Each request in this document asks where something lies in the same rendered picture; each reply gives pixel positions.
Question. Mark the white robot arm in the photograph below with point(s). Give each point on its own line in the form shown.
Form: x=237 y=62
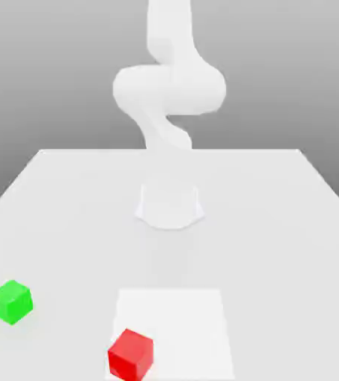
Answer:
x=169 y=89

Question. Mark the small green cube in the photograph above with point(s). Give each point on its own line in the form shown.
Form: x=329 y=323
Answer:
x=11 y=302

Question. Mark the small red cube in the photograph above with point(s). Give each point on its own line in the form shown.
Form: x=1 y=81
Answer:
x=130 y=355

